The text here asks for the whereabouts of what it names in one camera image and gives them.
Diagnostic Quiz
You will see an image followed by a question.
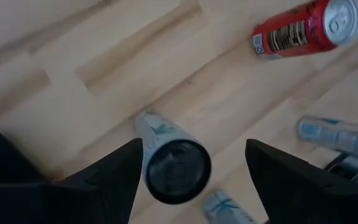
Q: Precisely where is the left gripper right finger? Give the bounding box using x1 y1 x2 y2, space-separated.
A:
246 139 358 224

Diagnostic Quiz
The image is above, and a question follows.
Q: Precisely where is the blue silver Red Bull can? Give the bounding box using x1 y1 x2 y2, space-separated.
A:
296 114 358 175

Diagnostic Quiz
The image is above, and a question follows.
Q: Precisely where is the white Celsius can teal print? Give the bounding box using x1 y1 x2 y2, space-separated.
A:
134 109 213 205
202 190 257 224

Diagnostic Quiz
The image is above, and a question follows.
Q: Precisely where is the red Coca-Cola can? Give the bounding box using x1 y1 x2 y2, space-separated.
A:
251 0 358 60

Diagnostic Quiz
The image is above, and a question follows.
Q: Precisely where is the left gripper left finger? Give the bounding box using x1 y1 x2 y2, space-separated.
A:
0 138 144 224

